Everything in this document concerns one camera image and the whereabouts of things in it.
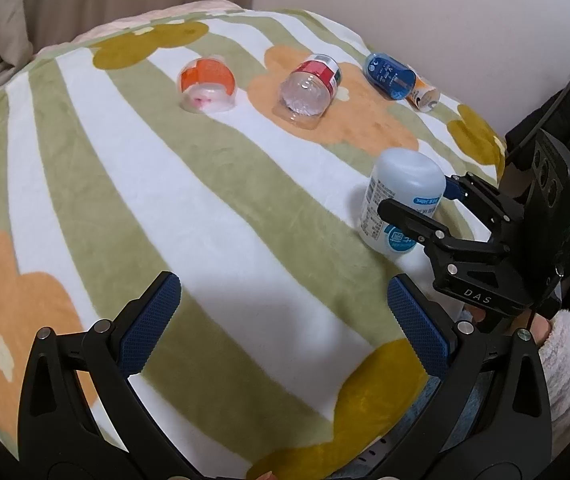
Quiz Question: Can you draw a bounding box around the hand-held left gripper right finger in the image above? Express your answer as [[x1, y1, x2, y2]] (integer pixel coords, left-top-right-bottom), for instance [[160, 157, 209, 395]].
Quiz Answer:
[[387, 273, 554, 462]]

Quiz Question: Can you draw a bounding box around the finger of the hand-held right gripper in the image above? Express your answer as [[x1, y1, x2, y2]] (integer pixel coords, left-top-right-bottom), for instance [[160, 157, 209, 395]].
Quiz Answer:
[[377, 198, 510, 262], [444, 172, 524, 242]]

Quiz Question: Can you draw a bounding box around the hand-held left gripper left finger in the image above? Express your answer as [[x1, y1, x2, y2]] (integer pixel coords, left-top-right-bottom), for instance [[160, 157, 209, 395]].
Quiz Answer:
[[17, 270, 182, 461]]

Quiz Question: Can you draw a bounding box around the white plastic bottle blue label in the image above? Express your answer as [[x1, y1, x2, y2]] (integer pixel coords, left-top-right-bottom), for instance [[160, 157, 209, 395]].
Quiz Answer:
[[359, 148, 446, 262]]

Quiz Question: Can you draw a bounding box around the clear cup with red label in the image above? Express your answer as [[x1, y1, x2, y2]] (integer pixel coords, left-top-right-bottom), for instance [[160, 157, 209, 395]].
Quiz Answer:
[[276, 54, 342, 130]]

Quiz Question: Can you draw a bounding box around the clear cup with orange label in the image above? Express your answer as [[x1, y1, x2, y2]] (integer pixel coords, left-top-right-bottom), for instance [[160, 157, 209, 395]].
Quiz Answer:
[[177, 57, 238, 114]]

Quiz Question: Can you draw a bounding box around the person's right hand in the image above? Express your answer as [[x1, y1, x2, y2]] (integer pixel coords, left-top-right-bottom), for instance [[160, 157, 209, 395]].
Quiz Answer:
[[469, 305, 552, 347]]

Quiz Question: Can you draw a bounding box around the floral striped blanket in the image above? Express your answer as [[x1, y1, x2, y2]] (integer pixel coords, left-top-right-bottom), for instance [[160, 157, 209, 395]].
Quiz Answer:
[[0, 8, 508, 480]]

